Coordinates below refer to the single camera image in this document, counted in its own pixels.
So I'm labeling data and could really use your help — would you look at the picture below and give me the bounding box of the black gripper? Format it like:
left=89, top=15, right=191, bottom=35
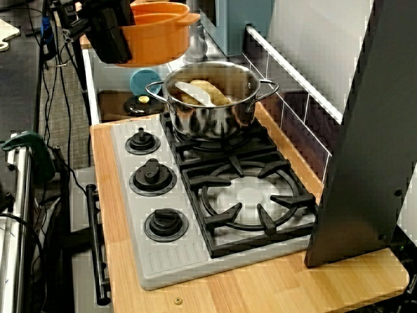
left=80, top=0, right=136, bottom=65

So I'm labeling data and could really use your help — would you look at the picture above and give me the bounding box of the orange plastic pot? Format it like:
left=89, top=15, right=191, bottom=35
left=115, top=1, right=201, bottom=68

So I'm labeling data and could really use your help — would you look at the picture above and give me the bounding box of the black stove knob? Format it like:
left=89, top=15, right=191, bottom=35
left=129, top=158, right=179, bottom=197
left=144, top=208, right=190, bottom=243
left=124, top=127, right=162, bottom=156

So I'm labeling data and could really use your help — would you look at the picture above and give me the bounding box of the stainless steel pot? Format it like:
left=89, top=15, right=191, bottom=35
left=145, top=61, right=280, bottom=142

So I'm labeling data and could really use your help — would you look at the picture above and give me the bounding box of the grey stove top panel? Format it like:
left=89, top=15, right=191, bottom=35
left=110, top=120, right=319, bottom=291

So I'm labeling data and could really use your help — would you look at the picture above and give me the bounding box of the white sink unit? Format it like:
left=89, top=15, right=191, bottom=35
left=81, top=48, right=173, bottom=127

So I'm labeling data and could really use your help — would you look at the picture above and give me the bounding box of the blue round plate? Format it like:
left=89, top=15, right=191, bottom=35
left=129, top=67, right=163, bottom=96

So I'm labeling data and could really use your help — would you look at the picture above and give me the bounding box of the black lid yellow knob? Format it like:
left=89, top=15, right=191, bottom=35
left=122, top=94, right=165, bottom=117

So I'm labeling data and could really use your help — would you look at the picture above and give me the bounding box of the grey toy kitchen faucet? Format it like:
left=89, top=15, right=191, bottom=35
left=186, top=18, right=209, bottom=60

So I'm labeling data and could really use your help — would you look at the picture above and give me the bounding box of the white spatula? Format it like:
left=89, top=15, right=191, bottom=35
left=174, top=80, right=216, bottom=108

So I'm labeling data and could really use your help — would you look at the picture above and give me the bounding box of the black desk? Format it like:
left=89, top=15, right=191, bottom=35
left=0, top=32, right=42, bottom=135

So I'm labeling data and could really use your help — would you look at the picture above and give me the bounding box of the yellow toy food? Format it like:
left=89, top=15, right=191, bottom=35
left=188, top=79, right=231, bottom=107

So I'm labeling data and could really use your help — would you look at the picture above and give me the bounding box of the green clamp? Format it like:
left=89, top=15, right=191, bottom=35
left=1, top=130, right=57, bottom=184

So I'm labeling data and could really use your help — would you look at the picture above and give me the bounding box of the black burner grate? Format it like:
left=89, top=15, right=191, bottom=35
left=159, top=109, right=278, bottom=170
left=180, top=153, right=319, bottom=259

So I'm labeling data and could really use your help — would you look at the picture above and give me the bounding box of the dark tiled backsplash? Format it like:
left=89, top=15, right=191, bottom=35
left=242, top=24, right=345, bottom=195

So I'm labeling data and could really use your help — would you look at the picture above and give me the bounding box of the white kitchen cabinet front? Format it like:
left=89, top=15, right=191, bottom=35
left=68, top=168, right=114, bottom=313

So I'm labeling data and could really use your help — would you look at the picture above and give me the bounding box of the tall black side panel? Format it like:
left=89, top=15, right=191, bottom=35
left=304, top=0, right=417, bottom=269

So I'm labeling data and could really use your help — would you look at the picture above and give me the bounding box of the wooden countertop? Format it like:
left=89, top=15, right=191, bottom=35
left=89, top=104, right=410, bottom=313

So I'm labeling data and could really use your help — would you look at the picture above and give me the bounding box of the black metal frame leg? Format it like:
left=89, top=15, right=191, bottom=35
left=66, top=32, right=93, bottom=125

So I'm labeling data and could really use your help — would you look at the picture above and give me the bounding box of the blue cable clip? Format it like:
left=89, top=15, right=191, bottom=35
left=40, top=16, right=55, bottom=47

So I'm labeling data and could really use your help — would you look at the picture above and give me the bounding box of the black cable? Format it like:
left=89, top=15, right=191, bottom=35
left=0, top=211, right=46, bottom=313
left=55, top=18, right=73, bottom=164
left=51, top=146, right=89, bottom=209

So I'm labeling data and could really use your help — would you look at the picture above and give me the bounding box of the aluminium frame rail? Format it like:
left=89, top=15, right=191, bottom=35
left=0, top=132, right=34, bottom=313

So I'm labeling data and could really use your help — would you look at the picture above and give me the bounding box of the black oven door handle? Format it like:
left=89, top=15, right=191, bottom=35
left=85, top=183, right=112, bottom=306

